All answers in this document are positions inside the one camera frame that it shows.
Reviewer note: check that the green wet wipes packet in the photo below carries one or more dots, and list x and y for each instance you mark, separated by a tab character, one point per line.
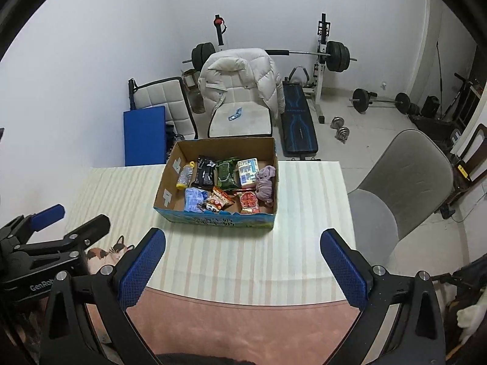
227	175

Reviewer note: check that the red snack packet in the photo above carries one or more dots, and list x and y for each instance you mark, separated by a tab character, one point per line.
249	202

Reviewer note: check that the black exercise machine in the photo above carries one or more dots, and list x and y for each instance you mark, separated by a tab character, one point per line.
462	91

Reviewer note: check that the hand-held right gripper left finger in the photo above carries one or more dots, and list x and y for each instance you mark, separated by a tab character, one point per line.
142	268

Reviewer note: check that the black snack packet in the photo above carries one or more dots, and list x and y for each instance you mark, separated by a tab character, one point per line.
203	173

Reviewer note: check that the white fluffy item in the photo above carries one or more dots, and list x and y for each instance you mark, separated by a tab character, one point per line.
470	317

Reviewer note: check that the yellow snack packet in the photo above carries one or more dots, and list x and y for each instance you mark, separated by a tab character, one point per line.
185	175

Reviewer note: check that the small blue packet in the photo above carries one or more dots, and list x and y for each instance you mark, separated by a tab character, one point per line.
235	114

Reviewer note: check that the small white blue carton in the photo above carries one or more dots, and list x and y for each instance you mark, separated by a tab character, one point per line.
247	171

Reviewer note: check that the white padded chair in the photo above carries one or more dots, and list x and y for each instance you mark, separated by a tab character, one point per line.
159	97

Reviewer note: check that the cardboard box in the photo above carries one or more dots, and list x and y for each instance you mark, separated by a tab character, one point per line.
213	222

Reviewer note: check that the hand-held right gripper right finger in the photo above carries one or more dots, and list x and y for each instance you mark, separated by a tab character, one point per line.
342	270

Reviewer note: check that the brown wooden chair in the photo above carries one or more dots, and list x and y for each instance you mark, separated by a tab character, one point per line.
477	140

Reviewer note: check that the purple cloth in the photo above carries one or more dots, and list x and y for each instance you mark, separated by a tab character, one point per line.
265	184

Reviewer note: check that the blue tissue packet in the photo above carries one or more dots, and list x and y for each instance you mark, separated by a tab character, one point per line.
194	199

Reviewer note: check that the white puffer jacket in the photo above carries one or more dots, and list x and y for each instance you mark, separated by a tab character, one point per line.
232	80

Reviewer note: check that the black and blue weight bench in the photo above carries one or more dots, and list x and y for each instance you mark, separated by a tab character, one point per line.
298	129

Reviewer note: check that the white squat rack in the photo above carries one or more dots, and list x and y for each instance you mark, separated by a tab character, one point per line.
322	45

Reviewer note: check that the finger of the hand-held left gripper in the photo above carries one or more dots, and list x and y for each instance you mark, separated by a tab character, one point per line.
89	234
47	215

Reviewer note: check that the orange snack packet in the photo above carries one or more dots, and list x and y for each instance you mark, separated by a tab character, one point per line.
220	199

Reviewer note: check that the blue foam mat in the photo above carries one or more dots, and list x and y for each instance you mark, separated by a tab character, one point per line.
144	137

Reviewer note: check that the chrome dumbbell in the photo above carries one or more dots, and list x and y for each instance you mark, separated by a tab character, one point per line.
342	134
335	123

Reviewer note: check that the clear plastic jar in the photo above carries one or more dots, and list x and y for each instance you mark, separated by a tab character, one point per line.
192	91

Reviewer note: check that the short black plate barbell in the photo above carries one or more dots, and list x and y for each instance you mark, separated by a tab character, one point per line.
361	100

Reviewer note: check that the white seat chair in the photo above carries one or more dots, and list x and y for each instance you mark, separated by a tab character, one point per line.
251	123

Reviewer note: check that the grey shell chair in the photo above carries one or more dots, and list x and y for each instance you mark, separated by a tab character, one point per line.
411	175

